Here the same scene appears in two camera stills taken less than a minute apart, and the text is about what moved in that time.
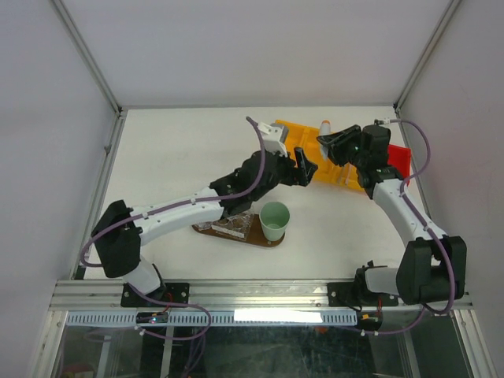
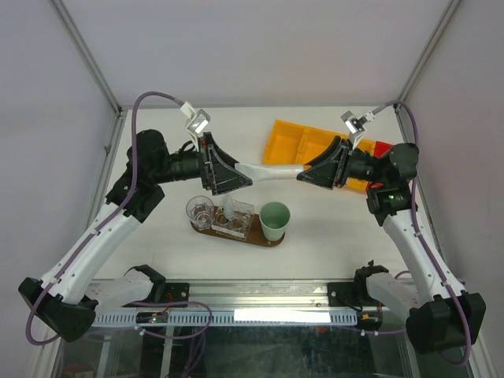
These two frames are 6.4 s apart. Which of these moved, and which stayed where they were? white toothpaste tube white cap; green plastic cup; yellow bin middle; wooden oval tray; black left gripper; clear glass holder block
Moved: white toothpaste tube white cap; black left gripper
Stayed: clear glass holder block; green plastic cup; yellow bin middle; wooden oval tray
